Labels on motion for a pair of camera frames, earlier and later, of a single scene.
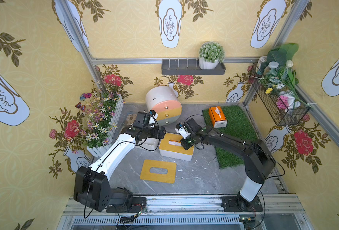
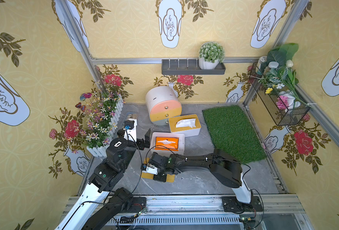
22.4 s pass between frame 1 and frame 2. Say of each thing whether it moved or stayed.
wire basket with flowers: stayed
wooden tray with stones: stayed
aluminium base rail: stayed
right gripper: moved
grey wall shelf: stayed
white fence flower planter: stayed
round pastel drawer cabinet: stayed
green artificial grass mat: stayed
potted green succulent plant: stayed
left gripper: moved
